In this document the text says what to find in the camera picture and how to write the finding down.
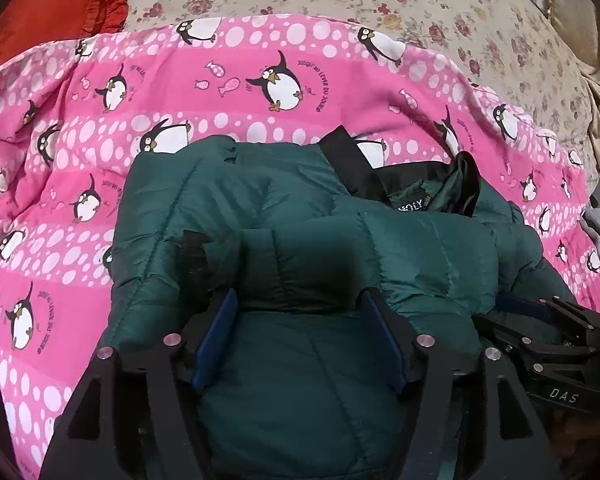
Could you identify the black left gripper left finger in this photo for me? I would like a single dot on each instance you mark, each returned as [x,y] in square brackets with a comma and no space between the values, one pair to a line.
[135,415]

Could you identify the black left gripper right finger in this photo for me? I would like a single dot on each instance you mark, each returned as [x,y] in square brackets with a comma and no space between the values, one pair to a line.
[467,417]

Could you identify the dark green puffer jacket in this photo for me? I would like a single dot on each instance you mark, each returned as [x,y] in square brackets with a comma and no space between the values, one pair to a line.
[298,232]

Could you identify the pink penguin print quilt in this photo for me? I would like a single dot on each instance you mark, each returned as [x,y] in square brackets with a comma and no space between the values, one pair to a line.
[75,114]

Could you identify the beige floral bed sheet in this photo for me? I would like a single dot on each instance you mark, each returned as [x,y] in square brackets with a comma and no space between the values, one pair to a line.
[507,45]

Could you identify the red ruffled pillow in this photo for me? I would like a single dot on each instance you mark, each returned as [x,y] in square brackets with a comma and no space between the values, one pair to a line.
[27,23]

